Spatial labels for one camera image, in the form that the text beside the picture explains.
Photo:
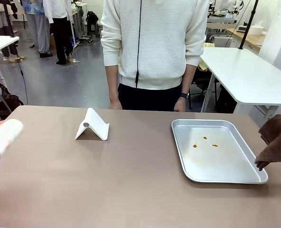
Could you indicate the bystander in grey trousers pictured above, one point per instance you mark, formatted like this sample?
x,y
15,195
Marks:
x,y
38,26

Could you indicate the person left forearm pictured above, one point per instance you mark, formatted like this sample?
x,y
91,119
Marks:
x,y
189,79

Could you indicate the brown cloth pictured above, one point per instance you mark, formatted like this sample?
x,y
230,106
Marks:
x,y
277,142

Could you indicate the person torso in white sweater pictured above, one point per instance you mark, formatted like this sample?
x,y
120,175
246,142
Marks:
x,y
152,47

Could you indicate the bystander in beige clothes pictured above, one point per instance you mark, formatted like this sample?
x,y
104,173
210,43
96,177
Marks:
x,y
2,21

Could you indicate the white paper roll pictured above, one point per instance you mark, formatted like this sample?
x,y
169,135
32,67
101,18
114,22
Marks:
x,y
257,29

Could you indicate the person right hand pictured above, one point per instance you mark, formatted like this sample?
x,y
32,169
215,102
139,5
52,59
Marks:
x,y
116,104

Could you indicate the large white table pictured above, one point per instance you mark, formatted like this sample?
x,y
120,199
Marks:
x,y
247,73

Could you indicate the white folding stand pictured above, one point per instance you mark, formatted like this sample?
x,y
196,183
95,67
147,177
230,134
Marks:
x,y
93,127

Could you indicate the dark brown backpack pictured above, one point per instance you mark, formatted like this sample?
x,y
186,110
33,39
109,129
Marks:
x,y
9,99

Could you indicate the person left hand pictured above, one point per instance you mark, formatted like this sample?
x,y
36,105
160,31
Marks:
x,y
179,105

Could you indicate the black bag on stool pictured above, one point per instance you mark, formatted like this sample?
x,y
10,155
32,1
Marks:
x,y
92,22

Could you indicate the black wristwatch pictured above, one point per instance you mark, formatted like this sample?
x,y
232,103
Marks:
x,y
185,95

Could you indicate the bystander in black trousers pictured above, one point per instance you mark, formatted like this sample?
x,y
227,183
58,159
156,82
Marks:
x,y
60,31

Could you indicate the wooden workbench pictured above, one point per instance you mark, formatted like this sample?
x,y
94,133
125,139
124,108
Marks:
x,y
247,38

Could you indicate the person right forearm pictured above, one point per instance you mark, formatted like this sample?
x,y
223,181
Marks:
x,y
113,82

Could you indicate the black slanted stand pole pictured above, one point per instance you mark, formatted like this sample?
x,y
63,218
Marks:
x,y
248,23

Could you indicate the silver metal tray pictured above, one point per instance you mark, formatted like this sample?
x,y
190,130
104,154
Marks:
x,y
216,161

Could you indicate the yellow cloth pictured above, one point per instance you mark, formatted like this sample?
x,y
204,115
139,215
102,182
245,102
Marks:
x,y
203,57

